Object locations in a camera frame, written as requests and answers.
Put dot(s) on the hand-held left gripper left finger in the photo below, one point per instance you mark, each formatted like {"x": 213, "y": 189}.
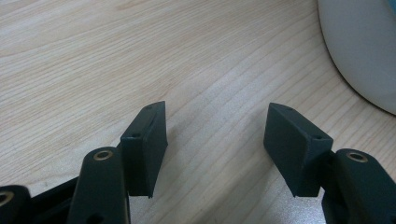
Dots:
{"x": 146, "y": 155}

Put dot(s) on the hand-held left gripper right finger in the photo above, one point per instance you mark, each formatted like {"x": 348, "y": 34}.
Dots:
{"x": 292, "y": 152}

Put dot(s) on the white round container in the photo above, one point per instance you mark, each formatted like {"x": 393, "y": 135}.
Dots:
{"x": 361, "y": 46}

